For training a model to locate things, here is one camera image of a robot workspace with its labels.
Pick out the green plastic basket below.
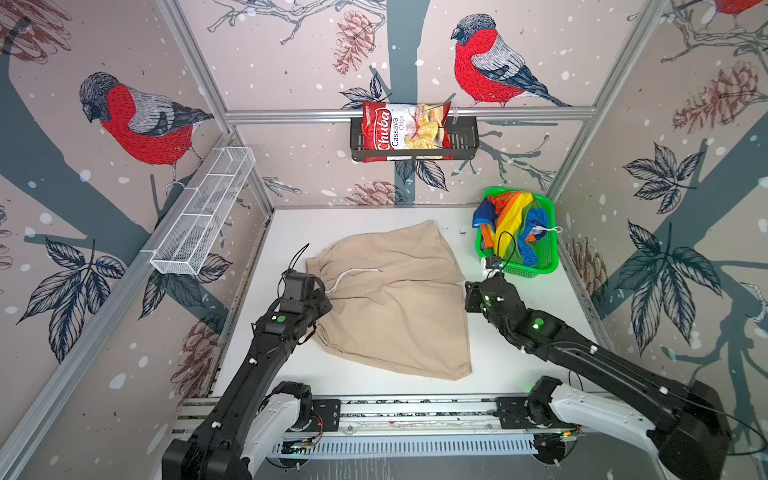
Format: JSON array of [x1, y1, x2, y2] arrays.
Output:
[[475, 187, 562, 281]]

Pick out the beige drawstring shorts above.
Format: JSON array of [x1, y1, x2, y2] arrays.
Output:
[[306, 220, 472, 381]]

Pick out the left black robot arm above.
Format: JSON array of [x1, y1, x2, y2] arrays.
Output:
[[161, 287, 332, 479]]

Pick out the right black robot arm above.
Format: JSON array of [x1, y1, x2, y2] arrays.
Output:
[[465, 272, 732, 479]]

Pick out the rainbow coloured shorts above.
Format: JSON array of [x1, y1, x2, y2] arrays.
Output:
[[471, 190, 564, 268]]

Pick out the red cassava chips bag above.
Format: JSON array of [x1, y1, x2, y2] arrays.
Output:
[[362, 102, 451, 153]]

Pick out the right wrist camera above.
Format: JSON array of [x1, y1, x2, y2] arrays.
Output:
[[483, 255, 505, 271]]

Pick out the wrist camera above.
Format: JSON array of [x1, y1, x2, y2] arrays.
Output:
[[483, 255, 505, 271], [280, 269, 316, 301]]

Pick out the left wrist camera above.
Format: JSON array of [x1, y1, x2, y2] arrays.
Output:
[[280, 269, 316, 301]]

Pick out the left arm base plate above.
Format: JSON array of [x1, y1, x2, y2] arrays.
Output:
[[289, 397, 341, 434]]

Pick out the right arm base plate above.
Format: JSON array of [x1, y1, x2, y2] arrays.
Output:
[[494, 395, 538, 430]]

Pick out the aluminium mounting rail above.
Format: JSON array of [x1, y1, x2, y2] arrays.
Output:
[[170, 391, 661, 438]]

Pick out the white wire mesh shelf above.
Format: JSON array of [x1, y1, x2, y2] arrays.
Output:
[[150, 146, 255, 276]]

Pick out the white vented cable duct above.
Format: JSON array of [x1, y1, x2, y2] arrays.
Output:
[[268, 434, 538, 460]]

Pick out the black wire wall basket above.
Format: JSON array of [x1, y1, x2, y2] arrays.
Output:
[[349, 116, 480, 163]]

